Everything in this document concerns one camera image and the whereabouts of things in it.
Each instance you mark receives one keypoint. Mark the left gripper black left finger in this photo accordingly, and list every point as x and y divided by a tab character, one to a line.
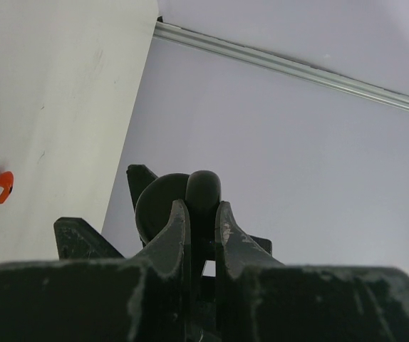
145	298

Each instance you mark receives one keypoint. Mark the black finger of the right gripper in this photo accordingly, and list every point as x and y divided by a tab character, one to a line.
76	239
139	177

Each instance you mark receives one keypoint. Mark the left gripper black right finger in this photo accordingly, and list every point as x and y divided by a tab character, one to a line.
260	299

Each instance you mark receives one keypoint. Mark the black round charging case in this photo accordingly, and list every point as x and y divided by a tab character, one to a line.
200	195

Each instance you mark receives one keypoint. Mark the red earbud right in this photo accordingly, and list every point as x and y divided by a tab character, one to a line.
6	185

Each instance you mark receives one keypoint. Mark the right aluminium corner post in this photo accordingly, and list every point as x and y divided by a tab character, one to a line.
269	61

